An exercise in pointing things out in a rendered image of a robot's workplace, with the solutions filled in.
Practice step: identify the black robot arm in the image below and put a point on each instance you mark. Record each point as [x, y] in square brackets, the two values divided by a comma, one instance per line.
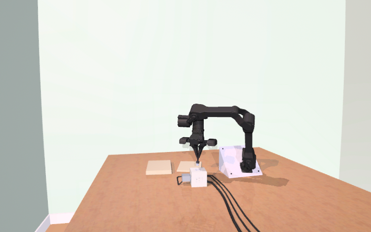
[199, 112]

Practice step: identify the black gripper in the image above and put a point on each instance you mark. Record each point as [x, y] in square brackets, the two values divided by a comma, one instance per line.
[198, 148]

